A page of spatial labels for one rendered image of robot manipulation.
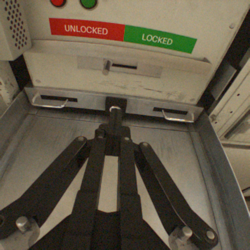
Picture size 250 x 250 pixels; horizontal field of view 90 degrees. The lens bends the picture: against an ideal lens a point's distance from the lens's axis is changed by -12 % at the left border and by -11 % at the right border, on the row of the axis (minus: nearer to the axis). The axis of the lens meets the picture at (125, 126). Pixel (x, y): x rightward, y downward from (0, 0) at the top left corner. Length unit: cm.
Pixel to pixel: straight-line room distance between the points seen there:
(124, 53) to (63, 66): 17
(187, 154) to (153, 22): 34
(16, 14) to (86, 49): 13
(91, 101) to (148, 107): 17
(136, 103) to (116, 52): 17
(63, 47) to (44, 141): 24
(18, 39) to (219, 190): 54
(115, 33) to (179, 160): 35
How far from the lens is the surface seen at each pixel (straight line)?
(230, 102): 46
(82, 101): 43
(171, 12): 35
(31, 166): 39
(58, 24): 37
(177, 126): 49
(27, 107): 52
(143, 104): 42
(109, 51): 31
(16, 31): 32
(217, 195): 42
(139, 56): 32
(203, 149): 47
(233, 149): 66
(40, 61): 42
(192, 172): 41
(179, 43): 36
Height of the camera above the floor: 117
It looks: 48 degrees down
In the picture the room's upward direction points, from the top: 12 degrees clockwise
